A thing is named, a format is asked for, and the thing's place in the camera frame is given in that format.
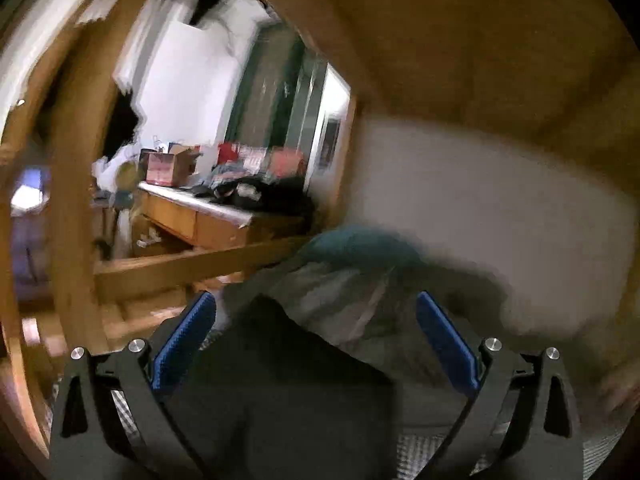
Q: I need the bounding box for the green door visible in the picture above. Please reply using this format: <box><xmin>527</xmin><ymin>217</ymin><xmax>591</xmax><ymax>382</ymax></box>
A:
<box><xmin>222</xmin><ymin>25</ymin><xmax>326</xmax><ymax>151</ymax></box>

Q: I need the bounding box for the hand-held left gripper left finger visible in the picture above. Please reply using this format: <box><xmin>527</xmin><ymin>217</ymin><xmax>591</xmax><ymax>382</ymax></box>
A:
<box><xmin>50</xmin><ymin>291</ymin><xmax>218</xmax><ymax>480</ymax></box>

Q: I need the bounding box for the pile of dark clothes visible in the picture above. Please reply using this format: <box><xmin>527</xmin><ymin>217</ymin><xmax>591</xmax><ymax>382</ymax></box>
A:
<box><xmin>192</xmin><ymin>160</ymin><xmax>316</xmax><ymax>221</ymax></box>

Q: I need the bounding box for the red box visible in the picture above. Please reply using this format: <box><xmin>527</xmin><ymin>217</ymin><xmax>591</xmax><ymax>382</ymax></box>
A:
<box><xmin>217</xmin><ymin>142</ymin><xmax>306</xmax><ymax>178</ymax></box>

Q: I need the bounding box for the wooden desk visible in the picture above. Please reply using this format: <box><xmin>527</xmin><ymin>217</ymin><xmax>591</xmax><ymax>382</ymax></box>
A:
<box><xmin>132</xmin><ymin>182</ymin><xmax>311</xmax><ymax>251</ymax></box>

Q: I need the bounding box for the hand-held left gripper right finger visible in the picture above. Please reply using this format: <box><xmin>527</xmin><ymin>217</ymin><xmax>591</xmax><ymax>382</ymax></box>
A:
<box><xmin>415</xmin><ymin>291</ymin><xmax>586</xmax><ymax>480</ymax></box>

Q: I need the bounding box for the dark green garment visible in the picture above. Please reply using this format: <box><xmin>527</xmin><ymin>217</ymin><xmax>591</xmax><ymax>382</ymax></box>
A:
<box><xmin>160</xmin><ymin>255</ymin><xmax>506</xmax><ymax>480</ymax></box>

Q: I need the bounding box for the wall picture frame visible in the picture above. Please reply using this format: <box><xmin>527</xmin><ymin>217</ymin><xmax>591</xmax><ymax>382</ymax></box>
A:
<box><xmin>317</xmin><ymin>115</ymin><xmax>343</xmax><ymax>171</ymax></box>

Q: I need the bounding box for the wooden bed frame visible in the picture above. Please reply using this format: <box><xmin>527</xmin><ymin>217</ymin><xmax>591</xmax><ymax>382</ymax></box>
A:
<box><xmin>0</xmin><ymin>0</ymin><xmax>640</xmax><ymax>466</ymax></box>

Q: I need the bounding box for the checked bed sheet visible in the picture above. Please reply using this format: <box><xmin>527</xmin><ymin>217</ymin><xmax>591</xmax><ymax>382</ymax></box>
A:
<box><xmin>50</xmin><ymin>330</ymin><xmax>631</xmax><ymax>480</ymax></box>

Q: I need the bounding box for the teal cloth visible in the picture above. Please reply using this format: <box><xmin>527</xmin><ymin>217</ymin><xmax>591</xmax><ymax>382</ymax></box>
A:
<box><xmin>300</xmin><ymin>225</ymin><xmax>426</xmax><ymax>271</ymax></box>

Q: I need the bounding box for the cardboard box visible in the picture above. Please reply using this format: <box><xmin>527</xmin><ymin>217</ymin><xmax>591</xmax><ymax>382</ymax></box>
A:
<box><xmin>140</xmin><ymin>146</ymin><xmax>201</xmax><ymax>187</ymax></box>

